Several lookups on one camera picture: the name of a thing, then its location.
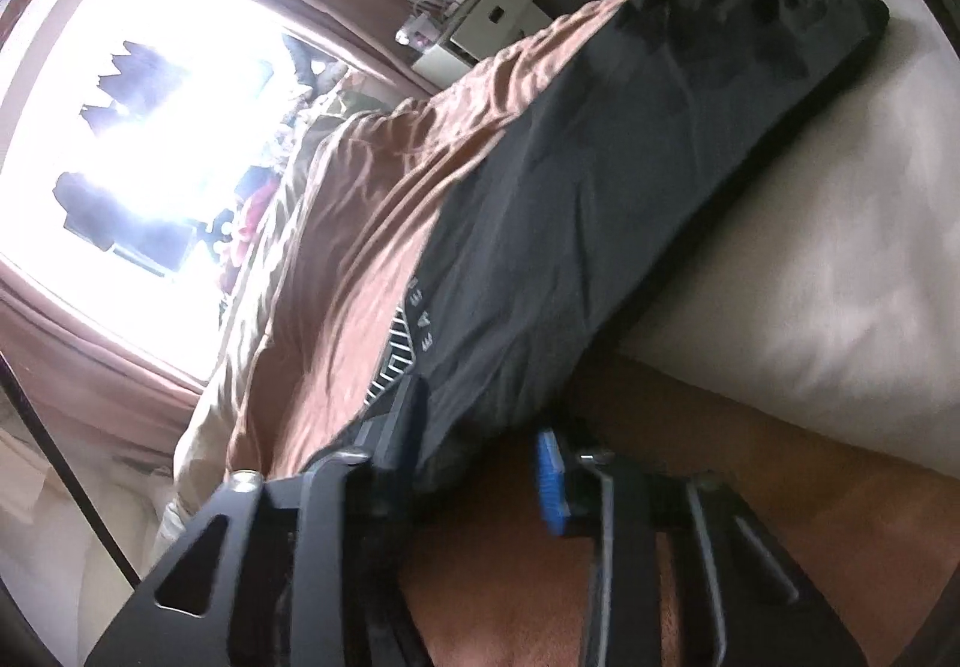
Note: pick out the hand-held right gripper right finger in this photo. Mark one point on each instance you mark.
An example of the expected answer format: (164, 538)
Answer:
(553, 487)

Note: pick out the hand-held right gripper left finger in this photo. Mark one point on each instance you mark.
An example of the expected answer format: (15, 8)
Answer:
(390, 438)

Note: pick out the black pants with white lettering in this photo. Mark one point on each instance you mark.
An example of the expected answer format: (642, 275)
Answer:
(600, 187)

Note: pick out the pile of colourful clothes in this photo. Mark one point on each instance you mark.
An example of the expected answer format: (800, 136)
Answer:
(270, 187)

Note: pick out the black white striped cloth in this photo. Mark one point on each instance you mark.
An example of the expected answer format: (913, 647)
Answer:
(394, 359)

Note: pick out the beige bed sheet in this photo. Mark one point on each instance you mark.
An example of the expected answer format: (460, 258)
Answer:
(247, 352)

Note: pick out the pink-brown blanket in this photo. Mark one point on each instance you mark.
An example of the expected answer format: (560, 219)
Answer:
(337, 247)

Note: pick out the pink curtain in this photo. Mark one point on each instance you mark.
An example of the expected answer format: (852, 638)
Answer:
(67, 427)

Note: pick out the cream padded headboard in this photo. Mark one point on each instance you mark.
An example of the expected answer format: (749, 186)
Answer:
(825, 224)

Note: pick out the bright window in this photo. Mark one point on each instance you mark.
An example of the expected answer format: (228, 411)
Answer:
(172, 112)

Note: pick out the bedside cabinet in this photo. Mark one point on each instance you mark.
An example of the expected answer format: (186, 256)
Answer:
(487, 22)

